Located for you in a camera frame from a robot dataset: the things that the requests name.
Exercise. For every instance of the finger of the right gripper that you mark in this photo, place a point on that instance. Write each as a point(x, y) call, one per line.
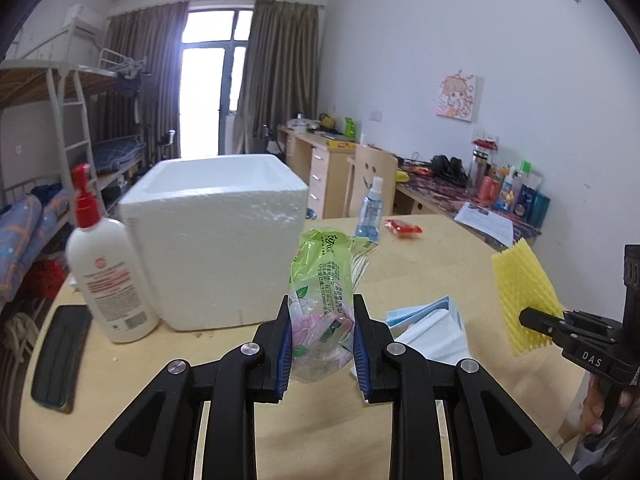
point(541, 322)

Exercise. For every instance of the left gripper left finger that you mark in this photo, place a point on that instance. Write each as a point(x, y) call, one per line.
point(197, 412)

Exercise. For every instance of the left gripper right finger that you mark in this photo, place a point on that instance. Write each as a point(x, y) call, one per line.
point(448, 418)

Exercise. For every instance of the yellow foam sponge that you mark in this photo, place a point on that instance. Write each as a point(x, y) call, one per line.
point(522, 283)

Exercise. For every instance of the blue face mask stack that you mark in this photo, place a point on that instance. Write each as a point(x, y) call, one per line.
point(436, 330)

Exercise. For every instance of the green tissue packet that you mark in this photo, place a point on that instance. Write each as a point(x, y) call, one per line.
point(324, 275)

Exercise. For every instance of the person's right hand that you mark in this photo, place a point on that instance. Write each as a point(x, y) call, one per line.
point(591, 421)

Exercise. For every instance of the printed paper sheet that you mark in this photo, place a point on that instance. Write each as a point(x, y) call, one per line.
point(486, 222)

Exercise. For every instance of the white styrofoam box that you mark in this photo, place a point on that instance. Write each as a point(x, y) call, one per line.
point(216, 237)

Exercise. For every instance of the red snack packet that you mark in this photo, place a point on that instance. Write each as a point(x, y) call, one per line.
point(402, 229)

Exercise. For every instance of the blue spray bottle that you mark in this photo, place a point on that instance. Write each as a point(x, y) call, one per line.
point(370, 216)

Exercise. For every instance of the white lotion pump bottle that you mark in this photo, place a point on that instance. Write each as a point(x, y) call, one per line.
point(105, 268)

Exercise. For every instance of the black smartphone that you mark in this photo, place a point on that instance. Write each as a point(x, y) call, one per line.
point(56, 373)

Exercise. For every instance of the wooden desk with drawers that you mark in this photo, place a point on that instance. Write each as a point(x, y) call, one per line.
point(325, 165)

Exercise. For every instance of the wooden smiley chair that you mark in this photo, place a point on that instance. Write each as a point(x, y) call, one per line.
point(366, 164)

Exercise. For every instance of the red bag under bed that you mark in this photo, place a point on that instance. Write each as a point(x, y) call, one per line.
point(44, 278)

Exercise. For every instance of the black folding chair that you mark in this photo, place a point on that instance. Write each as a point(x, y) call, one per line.
point(164, 146)

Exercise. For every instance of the blue plaid quilt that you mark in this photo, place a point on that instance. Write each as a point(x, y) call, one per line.
point(27, 225)

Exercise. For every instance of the metal bunk bed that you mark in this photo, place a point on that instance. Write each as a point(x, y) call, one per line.
point(47, 97)

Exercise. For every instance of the right brown curtain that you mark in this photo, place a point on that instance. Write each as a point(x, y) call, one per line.
point(280, 73)

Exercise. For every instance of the brown curtain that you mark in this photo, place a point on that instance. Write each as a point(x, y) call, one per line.
point(280, 73)
point(152, 36)

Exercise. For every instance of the glass balcony door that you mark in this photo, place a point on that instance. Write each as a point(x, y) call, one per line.
point(213, 53)

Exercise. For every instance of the left brown curtain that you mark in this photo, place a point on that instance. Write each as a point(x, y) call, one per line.
point(152, 36)

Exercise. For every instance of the white air conditioner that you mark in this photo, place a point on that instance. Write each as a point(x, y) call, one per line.
point(84, 18)

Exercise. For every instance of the anime wall picture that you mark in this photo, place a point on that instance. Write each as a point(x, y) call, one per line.
point(459, 96)

